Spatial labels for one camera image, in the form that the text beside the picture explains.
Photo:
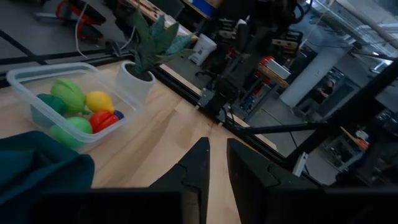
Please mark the dark green cloth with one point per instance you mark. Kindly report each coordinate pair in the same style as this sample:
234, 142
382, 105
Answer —
37, 165

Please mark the white bin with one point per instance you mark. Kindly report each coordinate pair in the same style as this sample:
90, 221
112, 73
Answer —
203, 49

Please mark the red toy tomato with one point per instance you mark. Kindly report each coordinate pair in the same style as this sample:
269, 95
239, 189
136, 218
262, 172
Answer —
102, 121

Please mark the blue box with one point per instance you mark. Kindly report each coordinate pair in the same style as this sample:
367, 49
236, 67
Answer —
203, 7

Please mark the black aluminium table frame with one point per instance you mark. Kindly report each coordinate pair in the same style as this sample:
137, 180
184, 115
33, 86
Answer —
357, 105

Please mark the dark green toy pepper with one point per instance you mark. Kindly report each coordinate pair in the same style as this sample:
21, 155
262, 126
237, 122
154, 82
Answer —
53, 104

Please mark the red and black cart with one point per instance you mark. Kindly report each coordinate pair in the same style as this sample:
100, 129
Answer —
84, 18

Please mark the silver aluminium bracket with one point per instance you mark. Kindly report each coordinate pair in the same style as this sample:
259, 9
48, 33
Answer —
300, 164

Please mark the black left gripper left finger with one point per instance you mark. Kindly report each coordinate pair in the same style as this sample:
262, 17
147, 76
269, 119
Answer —
196, 168

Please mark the clear plastic tupperware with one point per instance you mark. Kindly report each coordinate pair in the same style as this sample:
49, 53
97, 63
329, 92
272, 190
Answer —
18, 81

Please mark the yellow toy lemon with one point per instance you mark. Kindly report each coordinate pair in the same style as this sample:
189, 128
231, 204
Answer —
99, 101

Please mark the succulent plant in white pot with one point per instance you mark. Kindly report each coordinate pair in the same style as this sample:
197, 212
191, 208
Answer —
146, 53

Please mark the green round toy lime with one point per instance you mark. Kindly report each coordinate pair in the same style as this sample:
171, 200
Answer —
77, 127

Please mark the purple toy eggplant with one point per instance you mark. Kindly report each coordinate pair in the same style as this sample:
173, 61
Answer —
118, 114

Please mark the person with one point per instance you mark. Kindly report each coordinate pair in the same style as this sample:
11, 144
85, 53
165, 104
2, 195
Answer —
320, 93

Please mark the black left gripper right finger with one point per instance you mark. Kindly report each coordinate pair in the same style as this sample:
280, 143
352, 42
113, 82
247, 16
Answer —
248, 174

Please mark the light green ribbed toy melon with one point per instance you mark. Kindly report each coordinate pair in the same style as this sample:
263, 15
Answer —
68, 93

